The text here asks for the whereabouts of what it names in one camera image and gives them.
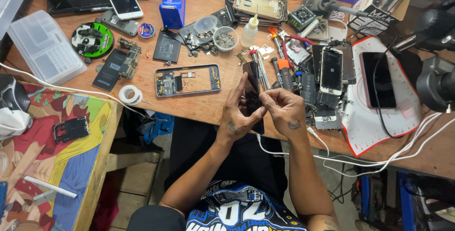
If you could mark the white phone screen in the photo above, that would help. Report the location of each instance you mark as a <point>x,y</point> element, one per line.
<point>331,71</point>

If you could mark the blue tape dispenser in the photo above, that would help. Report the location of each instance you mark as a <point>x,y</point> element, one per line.
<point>172,10</point>

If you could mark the large black phone battery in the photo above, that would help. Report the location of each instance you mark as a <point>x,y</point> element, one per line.
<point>106,71</point>

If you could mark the person's left hand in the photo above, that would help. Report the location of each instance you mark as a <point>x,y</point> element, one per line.
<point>231,117</point>

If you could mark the black microscope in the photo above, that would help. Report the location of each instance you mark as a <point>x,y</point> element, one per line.
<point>435,78</point>

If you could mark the white stick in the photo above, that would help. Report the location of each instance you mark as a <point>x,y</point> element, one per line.
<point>49,187</point>

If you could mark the silver phone frame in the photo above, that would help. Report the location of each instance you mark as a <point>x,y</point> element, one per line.
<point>167,81</point>

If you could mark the grey phone housing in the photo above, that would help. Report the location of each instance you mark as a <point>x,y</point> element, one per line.
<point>119,26</point>

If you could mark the red tipped silver screwdriver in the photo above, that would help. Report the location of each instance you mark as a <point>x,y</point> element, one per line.
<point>256,65</point>

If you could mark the black phone screen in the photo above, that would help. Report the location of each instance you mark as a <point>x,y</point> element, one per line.
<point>349,64</point>

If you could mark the white dropper bottle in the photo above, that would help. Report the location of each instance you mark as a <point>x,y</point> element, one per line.
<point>249,32</point>

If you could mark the black phone back cover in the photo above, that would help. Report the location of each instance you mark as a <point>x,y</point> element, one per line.
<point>223,18</point>

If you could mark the solder wick spool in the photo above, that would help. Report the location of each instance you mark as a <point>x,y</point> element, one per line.
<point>146,30</point>

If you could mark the black and white carton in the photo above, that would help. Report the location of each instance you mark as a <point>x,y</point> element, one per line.
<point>376,21</point>

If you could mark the clear cup of screws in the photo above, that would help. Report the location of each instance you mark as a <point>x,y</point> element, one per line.
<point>225,40</point>

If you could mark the black phone bracket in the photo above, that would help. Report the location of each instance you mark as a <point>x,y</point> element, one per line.
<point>71,129</point>

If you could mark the green round repair fixture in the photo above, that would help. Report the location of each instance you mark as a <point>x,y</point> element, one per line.
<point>92,40</point>

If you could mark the colourful cartoon mat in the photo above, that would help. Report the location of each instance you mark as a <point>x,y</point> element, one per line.
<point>46,167</point>

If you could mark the clutter under table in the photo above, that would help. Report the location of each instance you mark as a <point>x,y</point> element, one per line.
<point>408,202</point>

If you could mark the gold phone housing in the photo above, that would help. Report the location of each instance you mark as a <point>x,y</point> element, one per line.
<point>258,6</point>

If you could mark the clear round lid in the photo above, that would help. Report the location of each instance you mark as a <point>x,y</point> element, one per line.
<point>205,24</point>

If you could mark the orange and black screwdriver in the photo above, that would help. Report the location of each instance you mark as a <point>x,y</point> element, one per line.
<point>285,73</point>

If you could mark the person's black printed shirt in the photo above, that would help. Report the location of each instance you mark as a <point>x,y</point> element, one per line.
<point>245,209</point>

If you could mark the heap of phone parts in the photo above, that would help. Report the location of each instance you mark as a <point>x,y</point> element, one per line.
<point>323,113</point>

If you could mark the black smartphone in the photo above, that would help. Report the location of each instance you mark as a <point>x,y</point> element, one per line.
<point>253,89</point>

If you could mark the phone circuit board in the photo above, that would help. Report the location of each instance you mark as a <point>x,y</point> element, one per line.
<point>130,60</point>

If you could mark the clear plastic organizer box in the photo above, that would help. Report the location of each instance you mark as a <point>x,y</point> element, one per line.
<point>46,48</point>

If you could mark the pink smartphone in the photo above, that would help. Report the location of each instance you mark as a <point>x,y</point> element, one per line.
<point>384,81</point>

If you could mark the white red-edged silicone mat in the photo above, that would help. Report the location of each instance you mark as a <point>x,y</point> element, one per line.
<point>369,131</point>

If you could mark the small black phone battery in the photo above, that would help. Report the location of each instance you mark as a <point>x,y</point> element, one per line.
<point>167,48</point>

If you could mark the clear plastic storage container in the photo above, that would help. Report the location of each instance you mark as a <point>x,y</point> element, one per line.
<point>12,0</point>

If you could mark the person's right hand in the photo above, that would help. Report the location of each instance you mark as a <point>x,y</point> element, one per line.
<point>289,117</point>

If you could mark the small green fan box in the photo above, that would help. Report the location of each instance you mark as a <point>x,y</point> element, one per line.
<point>301,17</point>

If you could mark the white tape roll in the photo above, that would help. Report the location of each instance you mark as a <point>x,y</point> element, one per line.
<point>124,94</point>

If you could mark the blue cloth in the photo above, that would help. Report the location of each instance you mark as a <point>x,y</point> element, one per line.
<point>160,126</point>

